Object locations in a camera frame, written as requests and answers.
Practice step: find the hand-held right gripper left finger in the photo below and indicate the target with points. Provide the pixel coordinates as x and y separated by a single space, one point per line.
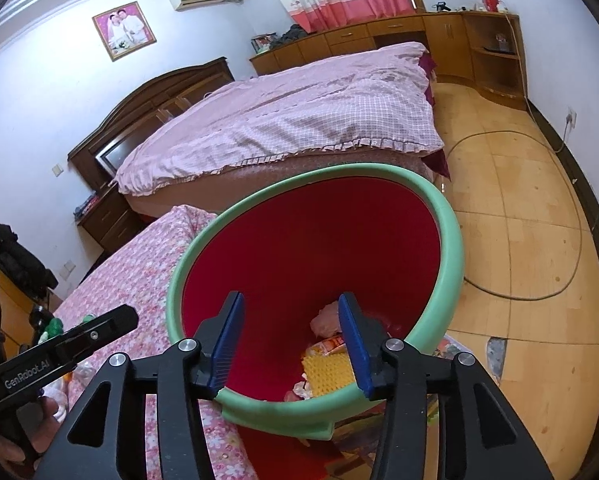
227 345

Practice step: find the dark wooden nightstand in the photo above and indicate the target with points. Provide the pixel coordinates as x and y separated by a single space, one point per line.
109 220

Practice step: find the small white plastic bag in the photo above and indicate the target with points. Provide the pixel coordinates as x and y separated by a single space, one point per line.
299 389

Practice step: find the yellow foam fruit net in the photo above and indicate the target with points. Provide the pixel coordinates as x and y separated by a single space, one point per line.
329 372

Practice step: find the person's left hand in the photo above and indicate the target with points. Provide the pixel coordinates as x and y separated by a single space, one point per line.
46 420

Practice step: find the wooden wardrobe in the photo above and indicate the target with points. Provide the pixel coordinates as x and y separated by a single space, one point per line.
14 320

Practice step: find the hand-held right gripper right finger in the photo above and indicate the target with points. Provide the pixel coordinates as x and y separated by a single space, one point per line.
352 345

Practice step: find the dark wooden headboard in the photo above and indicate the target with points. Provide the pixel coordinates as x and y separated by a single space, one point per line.
144 95

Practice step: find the wall power socket with plug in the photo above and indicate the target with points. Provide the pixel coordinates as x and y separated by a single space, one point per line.
571 119

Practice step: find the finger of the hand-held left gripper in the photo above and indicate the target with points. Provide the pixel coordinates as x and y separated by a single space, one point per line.
104 327

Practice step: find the small black device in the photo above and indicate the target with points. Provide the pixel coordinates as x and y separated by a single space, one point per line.
442 7

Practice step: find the wooden cabinet row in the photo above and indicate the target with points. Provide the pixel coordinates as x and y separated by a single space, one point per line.
444 45

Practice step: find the black handheld massager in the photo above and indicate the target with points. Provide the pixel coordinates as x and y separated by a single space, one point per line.
39 317

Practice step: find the red container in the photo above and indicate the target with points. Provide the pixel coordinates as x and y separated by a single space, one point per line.
490 3

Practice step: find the pink floral bed sheet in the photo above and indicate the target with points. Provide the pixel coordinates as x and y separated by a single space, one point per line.
129 280

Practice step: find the dark tray on shelf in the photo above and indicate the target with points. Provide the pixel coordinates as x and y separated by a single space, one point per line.
499 46

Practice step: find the dark clothes pile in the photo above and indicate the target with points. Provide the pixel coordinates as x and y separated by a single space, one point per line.
292 35

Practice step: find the white wall socket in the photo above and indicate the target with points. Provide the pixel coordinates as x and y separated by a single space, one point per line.
67 270

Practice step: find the framed wall photo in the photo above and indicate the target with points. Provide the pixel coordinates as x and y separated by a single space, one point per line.
124 31

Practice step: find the books on nightstand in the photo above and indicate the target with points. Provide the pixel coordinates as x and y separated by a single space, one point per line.
88 202

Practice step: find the white light switch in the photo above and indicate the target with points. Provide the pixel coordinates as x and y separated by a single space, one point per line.
57 170

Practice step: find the pink checked quilt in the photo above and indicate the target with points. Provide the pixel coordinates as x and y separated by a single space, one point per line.
289 110

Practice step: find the red bin with green rim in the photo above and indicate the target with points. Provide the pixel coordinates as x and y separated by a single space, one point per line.
304 245

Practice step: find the small framed picture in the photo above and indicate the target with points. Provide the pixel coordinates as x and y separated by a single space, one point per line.
262 43

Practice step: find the orange snack packet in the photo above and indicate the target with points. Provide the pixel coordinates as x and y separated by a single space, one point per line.
327 346

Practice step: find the colourful printed box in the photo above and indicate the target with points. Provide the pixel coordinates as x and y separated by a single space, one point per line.
439 405

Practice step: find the green plush toy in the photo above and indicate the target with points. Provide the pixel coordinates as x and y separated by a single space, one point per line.
54 330

